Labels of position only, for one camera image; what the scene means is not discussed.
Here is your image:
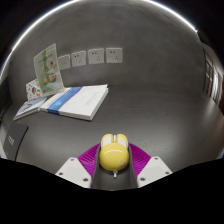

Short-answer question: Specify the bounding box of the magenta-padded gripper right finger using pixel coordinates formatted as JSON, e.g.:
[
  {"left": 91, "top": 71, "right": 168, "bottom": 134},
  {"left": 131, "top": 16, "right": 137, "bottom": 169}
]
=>
[{"left": 127, "top": 142, "right": 173, "bottom": 190}]

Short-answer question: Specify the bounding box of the white book with blue stripe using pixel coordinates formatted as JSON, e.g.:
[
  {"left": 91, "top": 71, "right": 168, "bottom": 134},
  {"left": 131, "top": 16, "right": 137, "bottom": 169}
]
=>
[{"left": 40, "top": 83, "right": 110, "bottom": 122}]

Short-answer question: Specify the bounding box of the green standing leaflet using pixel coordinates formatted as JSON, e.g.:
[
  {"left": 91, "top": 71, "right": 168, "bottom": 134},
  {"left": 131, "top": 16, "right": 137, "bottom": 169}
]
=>
[{"left": 33, "top": 42, "right": 66, "bottom": 98}]

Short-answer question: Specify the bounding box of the grey booklet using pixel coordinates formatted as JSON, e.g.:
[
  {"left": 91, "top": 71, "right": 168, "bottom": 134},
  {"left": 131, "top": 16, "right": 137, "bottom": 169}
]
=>
[{"left": 12, "top": 95, "right": 48, "bottom": 122}]

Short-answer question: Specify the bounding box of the dark framed window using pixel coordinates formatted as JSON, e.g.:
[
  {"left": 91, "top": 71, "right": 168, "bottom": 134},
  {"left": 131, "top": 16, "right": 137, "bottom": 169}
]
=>
[{"left": 201, "top": 48, "right": 224, "bottom": 108}]

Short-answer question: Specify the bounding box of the white card with colourful stickers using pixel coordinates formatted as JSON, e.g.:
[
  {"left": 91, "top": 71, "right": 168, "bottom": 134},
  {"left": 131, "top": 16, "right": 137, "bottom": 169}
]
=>
[{"left": 25, "top": 78, "right": 43, "bottom": 101}]

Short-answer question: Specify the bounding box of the black mouse pad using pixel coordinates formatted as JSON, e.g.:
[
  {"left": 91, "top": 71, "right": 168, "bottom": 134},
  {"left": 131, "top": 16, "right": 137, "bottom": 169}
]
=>
[{"left": 4, "top": 123, "right": 30, "bottom": 162}]

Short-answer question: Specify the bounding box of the yellow computer mouse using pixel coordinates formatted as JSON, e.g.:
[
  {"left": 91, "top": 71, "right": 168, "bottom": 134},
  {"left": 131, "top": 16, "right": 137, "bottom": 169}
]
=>
[{"left": 98, "top": 133, "right": 131, "bottom": 178}]

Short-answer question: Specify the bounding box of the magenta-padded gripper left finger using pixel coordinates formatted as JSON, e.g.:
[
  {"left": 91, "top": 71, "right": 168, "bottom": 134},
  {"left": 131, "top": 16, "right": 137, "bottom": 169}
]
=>
[{"left": 54, "top": 142, "right": 102, "bottom": 190}]

